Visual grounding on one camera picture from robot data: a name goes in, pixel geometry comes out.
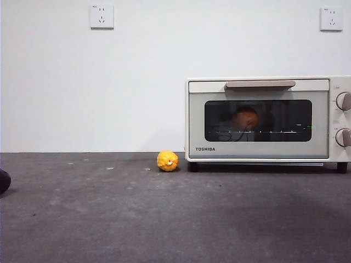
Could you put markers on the dark purple eggplant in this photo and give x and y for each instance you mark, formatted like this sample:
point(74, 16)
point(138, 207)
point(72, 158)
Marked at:
point(4, 181)

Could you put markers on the brown potato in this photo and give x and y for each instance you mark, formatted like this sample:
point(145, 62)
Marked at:
point(252, 117)

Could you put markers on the cream toaster oven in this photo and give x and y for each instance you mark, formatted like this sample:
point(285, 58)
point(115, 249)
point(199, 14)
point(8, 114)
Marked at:
point(331, 120)

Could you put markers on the white wall socket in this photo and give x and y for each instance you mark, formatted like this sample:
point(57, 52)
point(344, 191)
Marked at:
point(331, 18)
point(102, 16)

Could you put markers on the small beige oven knob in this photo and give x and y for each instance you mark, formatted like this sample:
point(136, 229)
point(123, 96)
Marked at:
point(344, 137)

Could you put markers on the cream glass oven door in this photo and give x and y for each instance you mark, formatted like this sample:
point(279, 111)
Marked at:
point(197, 123)

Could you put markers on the large beige oven knob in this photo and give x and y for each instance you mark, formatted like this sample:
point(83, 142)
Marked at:
point(345, 101)

